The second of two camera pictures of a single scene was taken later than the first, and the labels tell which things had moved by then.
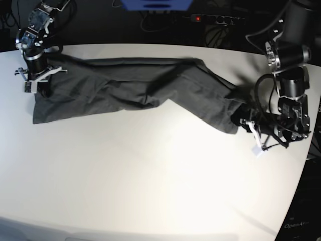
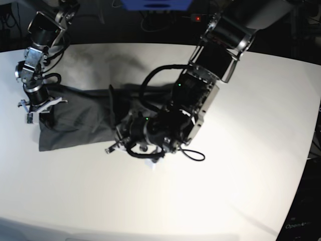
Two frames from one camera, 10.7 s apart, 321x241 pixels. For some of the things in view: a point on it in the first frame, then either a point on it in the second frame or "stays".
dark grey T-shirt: x=87 y=86 → x=89 y=116
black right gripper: x=271 y=126 → x=148 y=129
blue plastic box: x=157 y=5 stays
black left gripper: x=36 y=62 → x=37 y=95
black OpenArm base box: x=303 y=221 stays
